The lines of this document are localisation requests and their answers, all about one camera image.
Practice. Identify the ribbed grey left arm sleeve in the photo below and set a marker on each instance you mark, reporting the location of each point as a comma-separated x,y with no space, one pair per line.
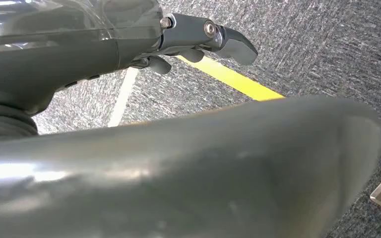
3,121

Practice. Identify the yellow floor tape strip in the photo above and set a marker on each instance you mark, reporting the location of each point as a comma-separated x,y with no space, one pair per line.
235,80

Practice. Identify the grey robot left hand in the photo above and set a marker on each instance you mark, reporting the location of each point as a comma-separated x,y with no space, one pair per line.
62,56

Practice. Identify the smooth grey robot body shell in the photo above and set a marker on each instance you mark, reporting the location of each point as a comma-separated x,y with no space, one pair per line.
184,177

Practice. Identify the white floor tape strip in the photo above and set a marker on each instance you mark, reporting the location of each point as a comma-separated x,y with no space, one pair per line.
122,98

